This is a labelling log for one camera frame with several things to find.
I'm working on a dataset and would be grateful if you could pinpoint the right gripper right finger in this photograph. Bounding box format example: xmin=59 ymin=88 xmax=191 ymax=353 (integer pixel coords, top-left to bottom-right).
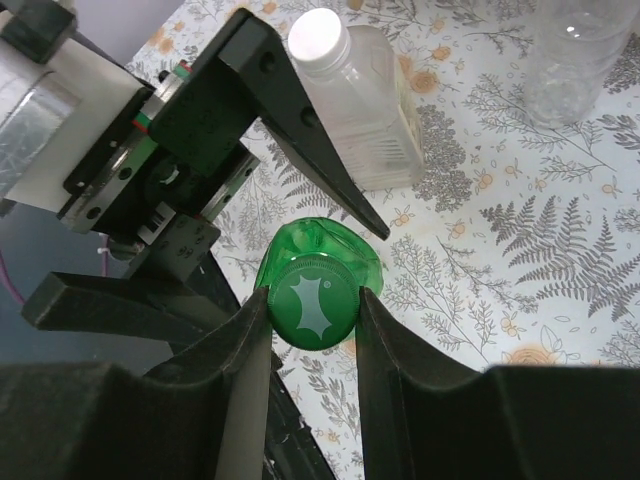
xmin=356 ymin=289 xmax=639 ymax=479

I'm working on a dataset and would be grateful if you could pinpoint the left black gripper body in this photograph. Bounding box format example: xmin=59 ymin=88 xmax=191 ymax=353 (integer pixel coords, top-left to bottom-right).
xmin=0 ymin=29 xmax=261 ymax=281

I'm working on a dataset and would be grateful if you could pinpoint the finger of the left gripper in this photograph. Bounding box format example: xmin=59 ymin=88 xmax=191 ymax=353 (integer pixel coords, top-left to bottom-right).
xmin=149 ymin=9 xmax=390 ymax=240
xmin=21 ymin=272 xmax=240 ymax=354

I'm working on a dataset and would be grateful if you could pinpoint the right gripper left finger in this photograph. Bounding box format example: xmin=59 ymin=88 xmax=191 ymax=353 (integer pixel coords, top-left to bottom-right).
xmin=0 ymin=287 xmax=274 ymax=480

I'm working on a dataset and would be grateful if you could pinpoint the green bottle cap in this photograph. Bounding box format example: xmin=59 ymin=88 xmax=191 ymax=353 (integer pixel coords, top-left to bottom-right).
xmin=267 ymin=254 xmax=360 ymax=351

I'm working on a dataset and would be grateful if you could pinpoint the green plastic bottle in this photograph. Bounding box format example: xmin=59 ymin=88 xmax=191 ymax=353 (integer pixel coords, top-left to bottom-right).
xmin=254 ymin=217 xmax=384 ymax=295

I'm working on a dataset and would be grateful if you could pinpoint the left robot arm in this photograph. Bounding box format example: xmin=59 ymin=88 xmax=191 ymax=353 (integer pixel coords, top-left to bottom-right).
xmin=1 ymin=1 xmax=389 ymax=346

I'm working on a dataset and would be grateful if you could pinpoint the square clear bottle white cap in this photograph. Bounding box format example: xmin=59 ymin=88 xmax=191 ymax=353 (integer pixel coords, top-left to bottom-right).
xmin=287 ymin=8 xmax=425 ymax=190

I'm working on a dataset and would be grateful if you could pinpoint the clear bottle blue white cap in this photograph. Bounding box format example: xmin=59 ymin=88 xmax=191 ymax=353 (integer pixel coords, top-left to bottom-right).
xmin=524 ymin=0 xmax=639 ymax=128

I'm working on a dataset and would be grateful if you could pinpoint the floral table mat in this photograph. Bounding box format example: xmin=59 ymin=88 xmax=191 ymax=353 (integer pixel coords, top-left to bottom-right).
xmin=127 ymin=1 xmax=639 ymax=479

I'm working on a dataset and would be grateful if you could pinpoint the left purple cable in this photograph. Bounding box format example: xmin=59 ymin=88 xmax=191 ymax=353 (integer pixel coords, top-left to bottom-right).
xmin=0 ymin=244 xmax=26 ymax=306

